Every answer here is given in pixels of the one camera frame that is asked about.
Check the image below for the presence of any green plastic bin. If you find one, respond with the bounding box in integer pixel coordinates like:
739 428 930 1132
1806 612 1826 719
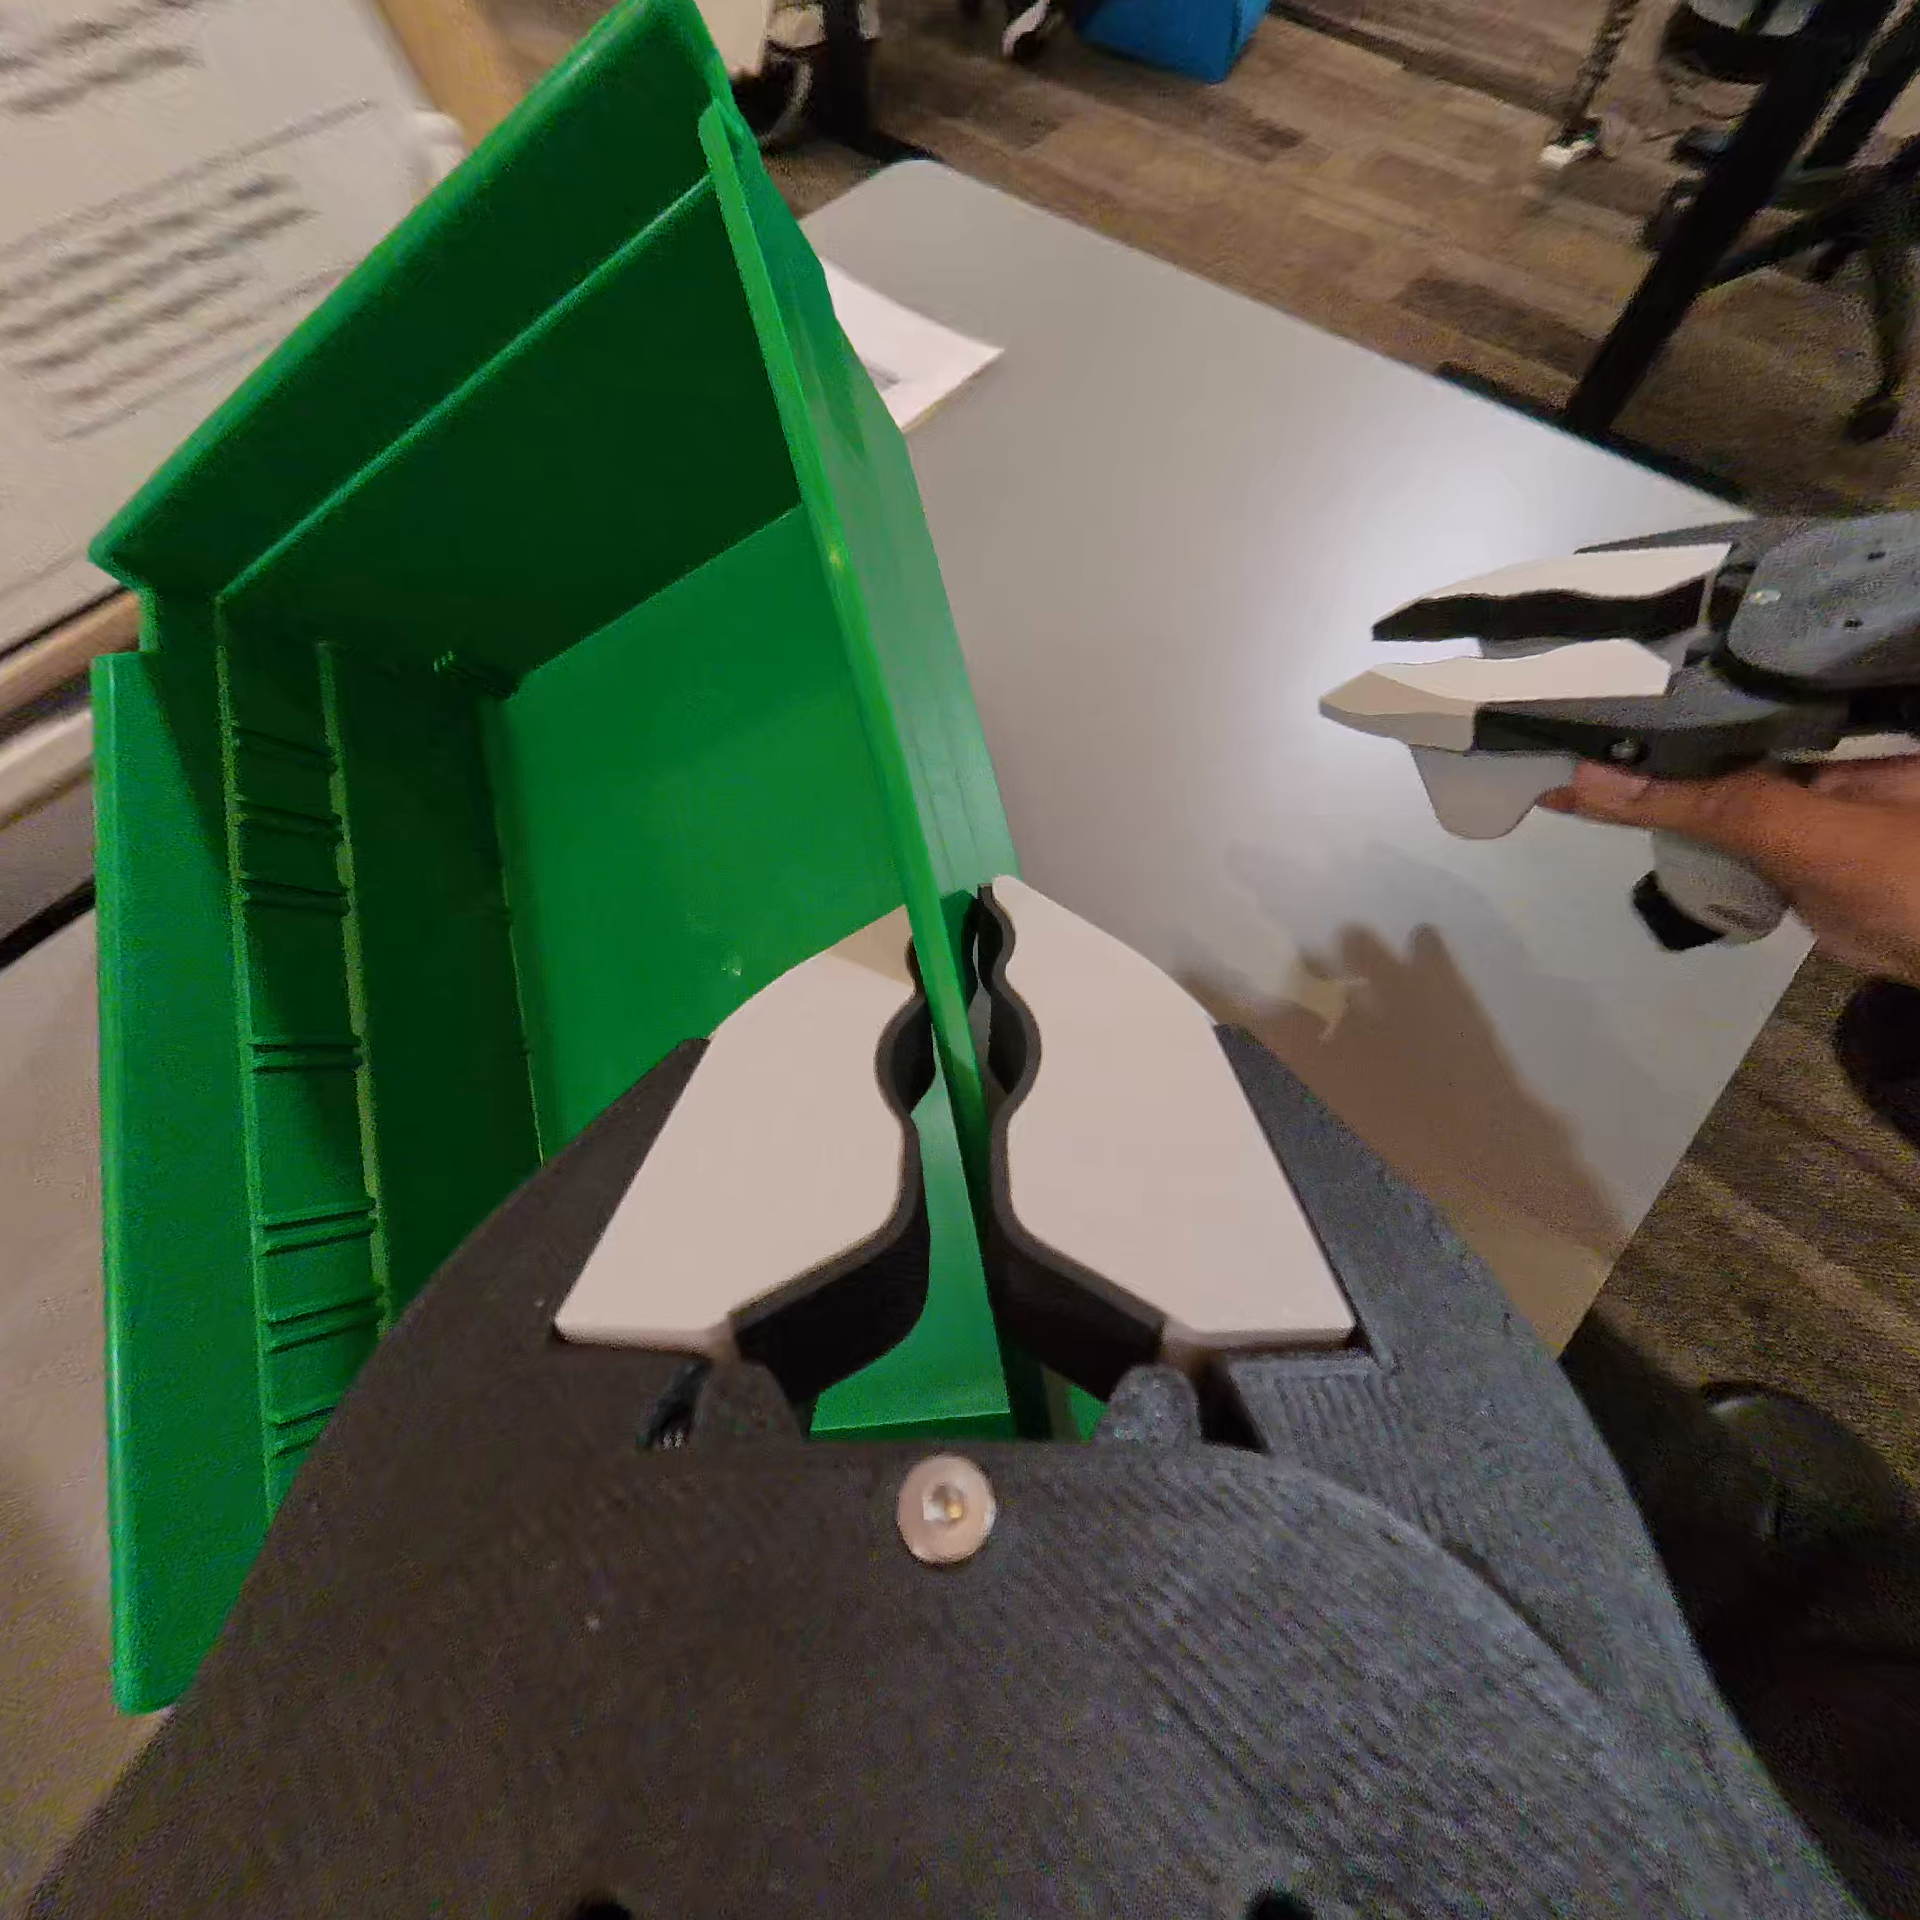
87 0 1105 1717

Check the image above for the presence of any black backpack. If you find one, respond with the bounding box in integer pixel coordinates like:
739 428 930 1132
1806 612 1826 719
733 29 826 149

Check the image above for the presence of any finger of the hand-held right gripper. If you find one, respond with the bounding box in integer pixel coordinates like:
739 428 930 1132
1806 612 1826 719
1319 638 1714 754
1371 544 1738 665

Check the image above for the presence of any blue plastic bin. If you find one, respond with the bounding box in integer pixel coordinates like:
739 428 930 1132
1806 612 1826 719
1073 0 1279 85

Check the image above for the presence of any person's right hand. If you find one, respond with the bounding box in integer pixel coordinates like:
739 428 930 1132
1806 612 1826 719
1537 750 1920 985

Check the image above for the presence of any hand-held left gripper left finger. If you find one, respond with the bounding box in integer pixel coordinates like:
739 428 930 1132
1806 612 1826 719
551 906 936 1404

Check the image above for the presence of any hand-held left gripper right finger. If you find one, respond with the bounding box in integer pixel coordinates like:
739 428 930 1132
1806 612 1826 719
977 873 1361 1404

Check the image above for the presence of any laminated paper sheet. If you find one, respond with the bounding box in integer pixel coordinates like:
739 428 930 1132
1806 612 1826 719
816 255 1003 433

